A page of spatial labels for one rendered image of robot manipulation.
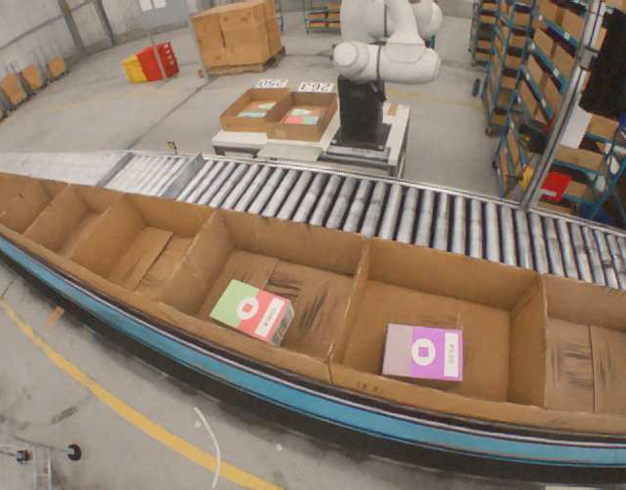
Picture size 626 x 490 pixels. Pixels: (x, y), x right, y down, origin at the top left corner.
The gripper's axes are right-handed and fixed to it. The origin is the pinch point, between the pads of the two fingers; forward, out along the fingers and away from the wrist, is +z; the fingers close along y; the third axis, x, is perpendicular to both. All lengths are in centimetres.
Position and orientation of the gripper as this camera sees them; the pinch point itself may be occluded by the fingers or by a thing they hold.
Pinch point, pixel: (371, 83)
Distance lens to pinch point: 126.1
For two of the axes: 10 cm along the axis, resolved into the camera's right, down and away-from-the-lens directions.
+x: -7.7, 4.5, 4.5
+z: 3.4, -3.0, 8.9
